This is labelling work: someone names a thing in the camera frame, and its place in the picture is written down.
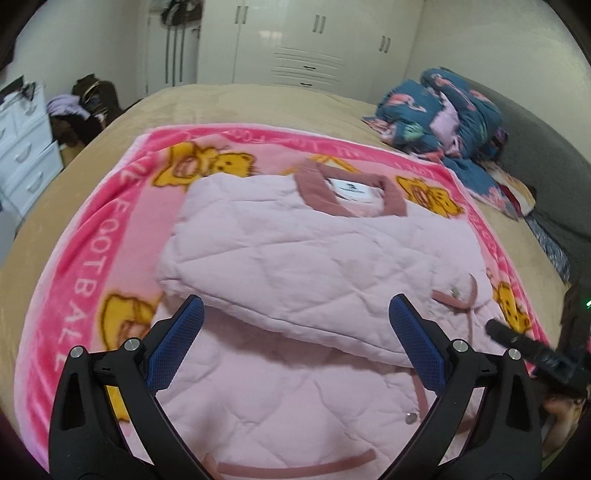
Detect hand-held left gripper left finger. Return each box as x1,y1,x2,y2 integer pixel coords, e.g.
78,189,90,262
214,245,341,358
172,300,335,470
48,294,211,480

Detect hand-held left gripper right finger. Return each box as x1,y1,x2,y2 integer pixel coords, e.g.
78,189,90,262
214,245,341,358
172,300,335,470
389,294,542,480

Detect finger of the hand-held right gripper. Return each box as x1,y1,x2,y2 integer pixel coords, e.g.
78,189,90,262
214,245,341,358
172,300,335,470
485,319,570,383

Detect pink quilted jacket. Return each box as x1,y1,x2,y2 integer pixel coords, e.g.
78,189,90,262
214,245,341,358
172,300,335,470
154,159,546,480

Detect purple clothes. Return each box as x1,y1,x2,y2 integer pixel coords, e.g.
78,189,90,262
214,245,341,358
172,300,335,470
47,93,91,119

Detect blue patterned cloth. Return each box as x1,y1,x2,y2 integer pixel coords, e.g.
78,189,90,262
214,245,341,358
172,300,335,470
523,212,572,283

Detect pink bear printed blanket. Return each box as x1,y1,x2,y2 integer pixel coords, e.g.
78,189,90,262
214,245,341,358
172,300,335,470
13,122,551,462

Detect orange floral cloth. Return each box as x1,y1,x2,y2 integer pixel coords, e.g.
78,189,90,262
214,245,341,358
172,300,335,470
488,165,537,219

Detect grey padded headboard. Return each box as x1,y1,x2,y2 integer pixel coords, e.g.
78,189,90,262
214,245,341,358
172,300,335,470
441,68,591,289

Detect blue flamingo print quilt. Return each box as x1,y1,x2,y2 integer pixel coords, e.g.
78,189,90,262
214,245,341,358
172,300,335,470
362,67,522,219

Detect white drawer chest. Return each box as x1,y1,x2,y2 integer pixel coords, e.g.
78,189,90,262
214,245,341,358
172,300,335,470
0,80,64,217

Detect bed with beige sheet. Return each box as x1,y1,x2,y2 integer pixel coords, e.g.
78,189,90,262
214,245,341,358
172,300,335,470
0,82,573,462

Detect dark brown bag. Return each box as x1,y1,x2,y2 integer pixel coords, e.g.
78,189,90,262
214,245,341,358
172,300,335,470
50,74,124,147

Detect white wardrobe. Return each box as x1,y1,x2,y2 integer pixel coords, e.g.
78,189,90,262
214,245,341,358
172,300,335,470
198,0,424,92

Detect hanging dark straps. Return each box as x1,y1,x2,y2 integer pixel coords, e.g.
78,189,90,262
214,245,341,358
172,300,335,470
159,0,204,88

